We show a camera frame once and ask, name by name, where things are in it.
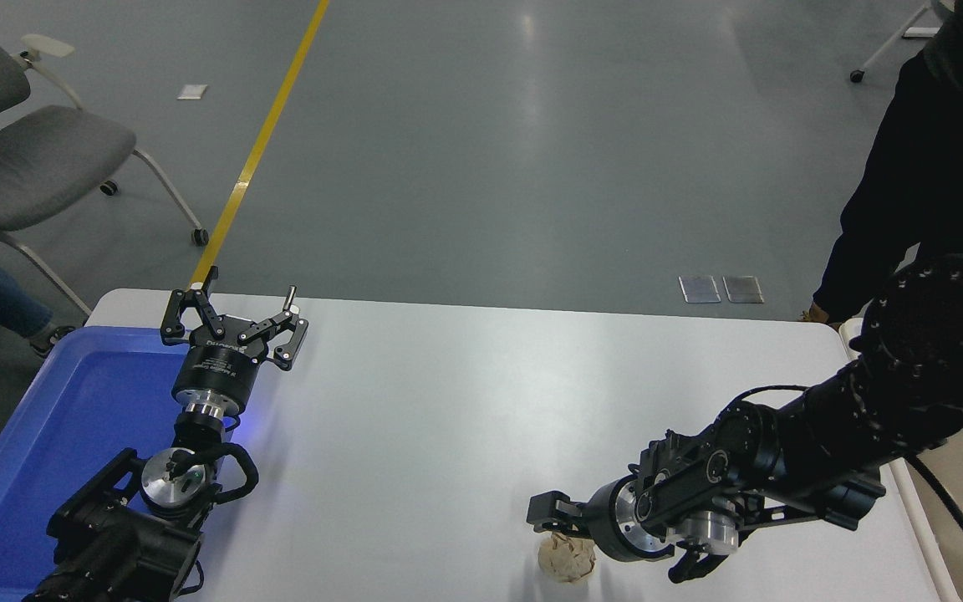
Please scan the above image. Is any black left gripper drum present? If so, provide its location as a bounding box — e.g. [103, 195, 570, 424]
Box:
[172, 314, 269, 415]

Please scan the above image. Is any grey padded chair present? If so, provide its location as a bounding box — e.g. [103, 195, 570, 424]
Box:
[0, 0, 211, 316]

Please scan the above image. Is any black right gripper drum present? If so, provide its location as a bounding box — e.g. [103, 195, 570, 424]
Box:
[586, 477, 645, 563]

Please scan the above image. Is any tan paper ball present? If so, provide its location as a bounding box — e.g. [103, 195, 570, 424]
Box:
[538, 531, 598, 584]

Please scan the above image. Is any white-legged castor chair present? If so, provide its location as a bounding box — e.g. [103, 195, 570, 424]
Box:
[848, 0, 944, 83]

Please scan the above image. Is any blue plastic tray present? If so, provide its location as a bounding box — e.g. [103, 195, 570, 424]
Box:
[0, 324, 240, 602]

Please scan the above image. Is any seated person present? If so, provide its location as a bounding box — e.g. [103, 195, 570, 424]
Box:
[0, 226, 79, 359]

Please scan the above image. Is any standing person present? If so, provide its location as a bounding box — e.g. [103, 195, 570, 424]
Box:
[799, 0, 963, 327]

